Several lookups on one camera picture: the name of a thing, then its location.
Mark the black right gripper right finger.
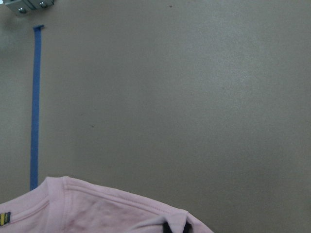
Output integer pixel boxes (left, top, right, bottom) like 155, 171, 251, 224
182, 222, 193, 233

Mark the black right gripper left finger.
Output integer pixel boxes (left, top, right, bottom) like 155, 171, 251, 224
162, 222, 173, 233

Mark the pink Snoopy t-shirt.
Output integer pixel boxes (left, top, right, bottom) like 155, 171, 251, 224
0, 177, 210, 233

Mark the aluminium frame post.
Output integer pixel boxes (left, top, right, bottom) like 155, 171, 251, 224
2, 0, 54, 15

